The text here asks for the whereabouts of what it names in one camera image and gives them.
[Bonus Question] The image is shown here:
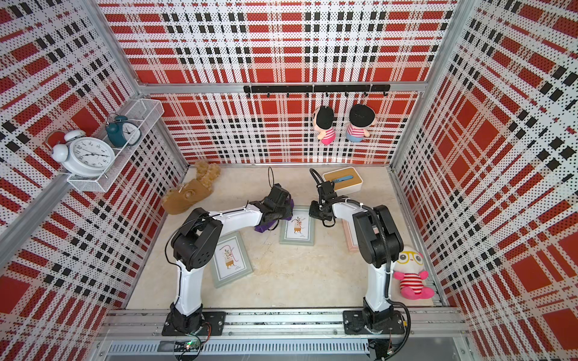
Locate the teal alarm clock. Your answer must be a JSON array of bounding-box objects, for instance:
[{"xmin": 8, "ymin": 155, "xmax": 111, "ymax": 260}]
[{"xmin": 105, "ymin": 115, "xmax": 141, "ymax": 148}]

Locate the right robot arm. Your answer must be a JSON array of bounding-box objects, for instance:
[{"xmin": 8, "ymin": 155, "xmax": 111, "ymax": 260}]
[{"xmin": 309, "ymin": 180, "xmax": 403, "ymax": 333}]

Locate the doll with pink clothes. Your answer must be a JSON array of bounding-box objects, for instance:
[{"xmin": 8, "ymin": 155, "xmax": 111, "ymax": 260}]
[{"xmin": 313, "ymin": 105, "xmax": 336, "ymax": 146}]

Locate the brown plush toy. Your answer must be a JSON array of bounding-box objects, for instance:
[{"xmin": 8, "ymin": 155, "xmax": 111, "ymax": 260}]
[{"xmin": 162, "ymin": 160, "xmax": 221, "ymax": 215}]

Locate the white alarm clock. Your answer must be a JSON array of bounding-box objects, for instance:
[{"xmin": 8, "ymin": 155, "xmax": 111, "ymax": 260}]
[{"xmin": 51, "ymin": 129, "xmax": 116, "ymax": 178}]

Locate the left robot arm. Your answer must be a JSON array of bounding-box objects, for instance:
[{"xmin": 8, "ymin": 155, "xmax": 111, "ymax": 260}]
[{"xmin": 163, "ymin": 184, "xmax": 294, "ymax": 335}]

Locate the pink picture frame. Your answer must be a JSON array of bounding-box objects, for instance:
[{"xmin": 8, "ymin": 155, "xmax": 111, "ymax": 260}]
[{"xmin": 342, "ymin": 221, "xmax": 358, "ymax": 252}]

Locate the green circuit board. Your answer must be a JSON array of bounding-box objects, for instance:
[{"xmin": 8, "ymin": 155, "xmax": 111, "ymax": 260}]
[{"xmin": 173, "ymin": 341, "xmax": 200, "ymax": 353}]

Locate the white tissue box wooden lid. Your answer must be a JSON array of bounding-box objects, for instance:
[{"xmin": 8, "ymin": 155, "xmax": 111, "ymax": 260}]
[{"xmin": 322, "ymin": 167, "xmax": 364, "ymax": 196}]

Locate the white pink plush toy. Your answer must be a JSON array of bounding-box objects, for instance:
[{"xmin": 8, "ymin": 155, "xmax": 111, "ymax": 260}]
[{"xmin": 393, "ymin": 245, "xmax": 434, "ymax": 300}]

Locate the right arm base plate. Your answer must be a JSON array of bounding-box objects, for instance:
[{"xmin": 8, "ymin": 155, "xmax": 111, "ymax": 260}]
[{"xmin": 343, "ymin": 308, "xmax": 405, "ymax": 335}]

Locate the white wire shelf basket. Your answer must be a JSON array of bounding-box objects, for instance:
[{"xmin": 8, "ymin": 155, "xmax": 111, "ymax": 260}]
[{"xmin": 67, "ymin": 99, "xmax": 164, "ymax": 193}]

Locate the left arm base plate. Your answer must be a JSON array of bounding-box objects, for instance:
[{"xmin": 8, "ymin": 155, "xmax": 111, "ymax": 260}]
[{"xmin": 162, "ymin": 309, "xmax": 227, "ymax": 336}]

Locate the green picture frame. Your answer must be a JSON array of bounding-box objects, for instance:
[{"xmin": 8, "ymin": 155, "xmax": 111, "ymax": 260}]
[
  {"xmin": 280, "ymin": 205, "xmax": 315, "ymax": 246},
  {"xmin": 210, "ymin": 232, "xmax": 254, "ymax": 288}
]

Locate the purple cloth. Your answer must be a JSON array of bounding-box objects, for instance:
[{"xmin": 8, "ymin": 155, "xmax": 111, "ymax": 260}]
[{"xmin": 254, "ymin": 199, "xmax": 294, "ymax": 233}]

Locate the black hook rail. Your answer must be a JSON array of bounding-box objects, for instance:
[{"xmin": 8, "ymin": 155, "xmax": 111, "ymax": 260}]
[{"xmin": 243, "ymin": 84, "xmax": 391, "ymax": 96}]

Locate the doll with blue clothes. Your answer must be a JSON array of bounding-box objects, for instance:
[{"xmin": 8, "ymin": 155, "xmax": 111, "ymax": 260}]
[{"xmin": 346, "ymin": 104, "xmax": 376, "ymax": 143}]

